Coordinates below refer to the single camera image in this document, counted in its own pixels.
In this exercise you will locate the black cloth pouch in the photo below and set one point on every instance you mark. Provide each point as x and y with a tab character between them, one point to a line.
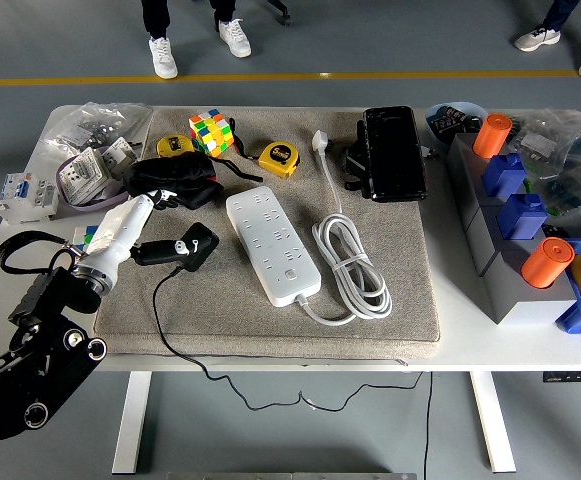
180	175

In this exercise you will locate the white wall socket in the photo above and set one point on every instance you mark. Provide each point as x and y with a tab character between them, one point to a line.
85	175
120	155

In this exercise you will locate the small colourful puzzle cube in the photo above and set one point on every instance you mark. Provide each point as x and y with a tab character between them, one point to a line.
84	237

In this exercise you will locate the white circuit breaker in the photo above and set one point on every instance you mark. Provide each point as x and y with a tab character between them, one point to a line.
25	200

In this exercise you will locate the white power strip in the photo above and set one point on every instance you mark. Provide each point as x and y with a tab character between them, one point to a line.
270	240

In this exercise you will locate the black yellow table sticker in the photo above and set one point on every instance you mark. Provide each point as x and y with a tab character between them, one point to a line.
570	376

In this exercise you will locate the grey block base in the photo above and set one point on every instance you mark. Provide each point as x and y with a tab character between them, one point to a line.
520	305

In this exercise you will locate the clear bag of screws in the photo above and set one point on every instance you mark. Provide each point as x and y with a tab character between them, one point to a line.
95	125

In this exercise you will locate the glossy black flat device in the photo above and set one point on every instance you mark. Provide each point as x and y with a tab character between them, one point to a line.
395	150

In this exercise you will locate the white table leg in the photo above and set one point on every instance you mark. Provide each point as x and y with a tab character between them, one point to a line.
130	425
492	425

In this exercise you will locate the blue block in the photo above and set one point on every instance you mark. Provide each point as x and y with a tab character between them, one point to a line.
522	217
504	175

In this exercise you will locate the large colourful puzzle cube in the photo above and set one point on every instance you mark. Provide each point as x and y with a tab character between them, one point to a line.
210	132

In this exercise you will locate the black plug adapter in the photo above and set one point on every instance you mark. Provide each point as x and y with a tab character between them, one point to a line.
205	240

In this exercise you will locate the purple bowl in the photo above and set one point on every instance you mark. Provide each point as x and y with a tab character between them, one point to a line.
82	205

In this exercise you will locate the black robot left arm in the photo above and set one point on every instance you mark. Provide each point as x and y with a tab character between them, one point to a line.
35	350

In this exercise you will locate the grey-brown mat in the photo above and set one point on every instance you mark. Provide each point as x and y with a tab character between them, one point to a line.
220	300

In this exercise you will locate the light blue bowl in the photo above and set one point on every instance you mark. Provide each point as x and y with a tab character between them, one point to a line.
435	135

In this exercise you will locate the green plastic piece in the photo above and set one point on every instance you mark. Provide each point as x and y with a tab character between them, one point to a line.
552	209
527	185

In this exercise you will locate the yellow tape measure black label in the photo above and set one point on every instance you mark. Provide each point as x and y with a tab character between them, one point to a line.
172	146

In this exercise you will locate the person with white shoes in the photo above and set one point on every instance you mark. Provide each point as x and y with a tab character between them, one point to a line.
162	55

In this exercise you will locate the yellow tape measure red label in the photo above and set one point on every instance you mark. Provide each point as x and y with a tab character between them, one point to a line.
279	159

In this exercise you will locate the black chair caster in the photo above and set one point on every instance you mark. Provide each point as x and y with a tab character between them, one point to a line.
284	19

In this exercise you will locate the orange cylinder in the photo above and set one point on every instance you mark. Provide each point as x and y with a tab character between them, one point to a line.
492	135
547	262

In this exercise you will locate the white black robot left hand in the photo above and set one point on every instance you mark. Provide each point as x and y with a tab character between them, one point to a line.
120	225

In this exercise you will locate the black component packets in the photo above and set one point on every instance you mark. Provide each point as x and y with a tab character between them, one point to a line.
452	120

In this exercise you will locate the person with grey shoes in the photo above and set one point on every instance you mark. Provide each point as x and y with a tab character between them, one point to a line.
537	37

